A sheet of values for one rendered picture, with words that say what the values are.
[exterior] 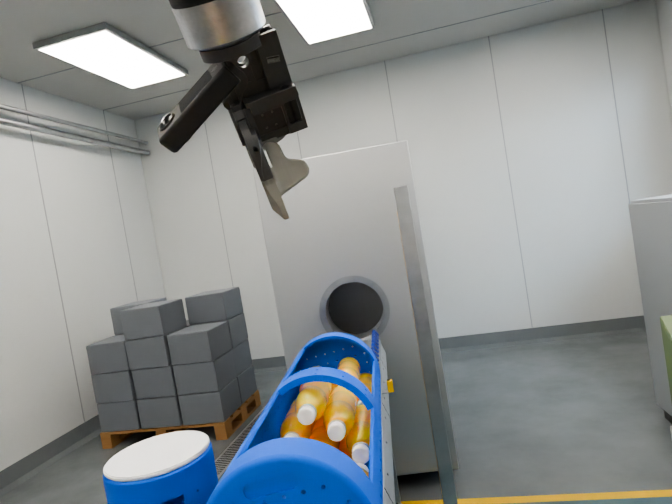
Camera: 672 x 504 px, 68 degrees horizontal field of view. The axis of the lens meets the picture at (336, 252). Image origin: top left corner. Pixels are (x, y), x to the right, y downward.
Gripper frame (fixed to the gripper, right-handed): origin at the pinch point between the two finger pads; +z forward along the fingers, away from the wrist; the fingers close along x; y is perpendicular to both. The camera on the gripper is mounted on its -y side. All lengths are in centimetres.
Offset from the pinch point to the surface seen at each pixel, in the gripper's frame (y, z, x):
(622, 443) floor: 146, 282, 64
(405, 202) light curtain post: 55, 85, 108
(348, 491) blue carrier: -5.7, 39.5, -20.7
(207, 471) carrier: -42, 84, 25
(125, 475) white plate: -58, 72, 25
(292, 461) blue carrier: -11.7, 34.5, -15.5
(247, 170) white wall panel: -1, 233, 507
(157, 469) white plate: -51, 73, 24
